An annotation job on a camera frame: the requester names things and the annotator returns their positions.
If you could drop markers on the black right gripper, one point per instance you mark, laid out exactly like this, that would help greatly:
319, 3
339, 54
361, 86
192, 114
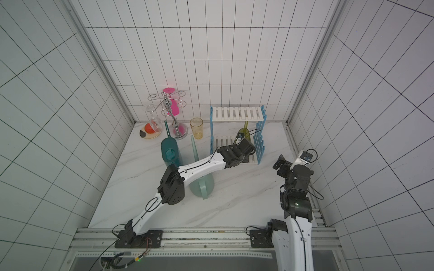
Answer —
281, 164

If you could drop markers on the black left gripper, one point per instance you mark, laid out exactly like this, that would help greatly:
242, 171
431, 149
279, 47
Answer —
246, 160

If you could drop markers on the dark teal watering can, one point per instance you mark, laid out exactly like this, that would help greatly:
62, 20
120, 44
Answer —
170, 150

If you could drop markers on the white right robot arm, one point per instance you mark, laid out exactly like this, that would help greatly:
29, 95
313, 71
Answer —
291, 237

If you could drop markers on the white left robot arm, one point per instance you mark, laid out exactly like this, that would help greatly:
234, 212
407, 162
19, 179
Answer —
171, 189

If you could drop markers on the blue and white slatted shelf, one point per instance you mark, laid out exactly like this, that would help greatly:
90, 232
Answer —
250, 122

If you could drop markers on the amber plastic cup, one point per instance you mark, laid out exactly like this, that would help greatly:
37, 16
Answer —
197, 127

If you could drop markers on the chrome glass holder stand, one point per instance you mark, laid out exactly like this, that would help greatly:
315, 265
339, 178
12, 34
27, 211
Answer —
169, 104

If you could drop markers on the pink cup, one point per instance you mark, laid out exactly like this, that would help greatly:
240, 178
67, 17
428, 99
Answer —
170, 92

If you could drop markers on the clear wine glass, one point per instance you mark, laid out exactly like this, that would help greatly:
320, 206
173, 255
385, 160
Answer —
154, 120

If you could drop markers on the wooden plate with red ball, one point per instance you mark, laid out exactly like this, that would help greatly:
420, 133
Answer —
148, 133

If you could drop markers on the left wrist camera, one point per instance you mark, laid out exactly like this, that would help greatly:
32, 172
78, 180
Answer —
239, 137

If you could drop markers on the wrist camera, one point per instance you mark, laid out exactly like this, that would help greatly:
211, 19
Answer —
303, 159
239, 137

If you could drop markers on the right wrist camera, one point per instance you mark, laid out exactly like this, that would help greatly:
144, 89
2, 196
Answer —
303, 159

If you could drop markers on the aluminium mounting rail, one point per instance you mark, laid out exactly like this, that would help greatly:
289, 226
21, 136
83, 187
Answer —
173, 242

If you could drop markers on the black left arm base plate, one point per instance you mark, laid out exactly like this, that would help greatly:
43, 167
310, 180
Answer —
151, 239

